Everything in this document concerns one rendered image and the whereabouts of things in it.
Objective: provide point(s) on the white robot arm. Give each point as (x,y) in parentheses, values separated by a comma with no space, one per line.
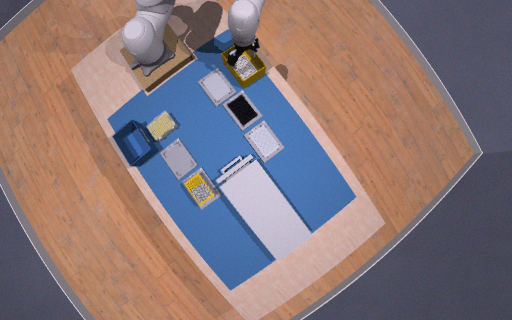
(143,39)

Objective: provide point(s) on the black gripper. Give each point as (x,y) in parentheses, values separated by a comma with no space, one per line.
(233,56)

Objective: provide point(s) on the dark blue box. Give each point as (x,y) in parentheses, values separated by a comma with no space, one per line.
(132,145)

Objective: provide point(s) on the blue rectangular bench mat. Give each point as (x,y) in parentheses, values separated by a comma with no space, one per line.
(303,172)

